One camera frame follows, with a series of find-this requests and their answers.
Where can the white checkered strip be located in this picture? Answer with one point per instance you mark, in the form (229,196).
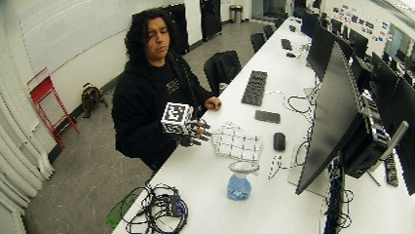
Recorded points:
(274,166)

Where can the silver trash can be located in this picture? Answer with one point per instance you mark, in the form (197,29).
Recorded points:
(236,13)

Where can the small black keyboard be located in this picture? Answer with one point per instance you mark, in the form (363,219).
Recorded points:
(286,44)

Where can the black and orange fan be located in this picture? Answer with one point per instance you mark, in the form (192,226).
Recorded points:
(92,97)

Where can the small black computer mouse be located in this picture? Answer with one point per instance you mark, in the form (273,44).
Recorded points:
(290,55)

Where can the large black monitor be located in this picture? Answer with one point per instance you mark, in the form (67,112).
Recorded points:
(330,123)

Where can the row of black monitors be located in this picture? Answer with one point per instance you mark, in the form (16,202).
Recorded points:
(371,61)

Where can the blue water bottle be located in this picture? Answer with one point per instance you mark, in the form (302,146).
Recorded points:
(240,185)

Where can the black smartphone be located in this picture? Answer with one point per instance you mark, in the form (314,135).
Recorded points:
(268,116)

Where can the the person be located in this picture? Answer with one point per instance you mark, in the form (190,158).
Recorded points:
(143,97)

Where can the green chair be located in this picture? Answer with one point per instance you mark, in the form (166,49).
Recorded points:
(120,211)

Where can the white marker cube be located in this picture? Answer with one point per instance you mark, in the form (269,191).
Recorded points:
(176,118)

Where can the red step ladder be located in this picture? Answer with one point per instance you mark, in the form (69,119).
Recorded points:
(48,104)

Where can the black office chair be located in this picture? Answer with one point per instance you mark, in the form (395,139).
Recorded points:
(258,40)
(221,70)

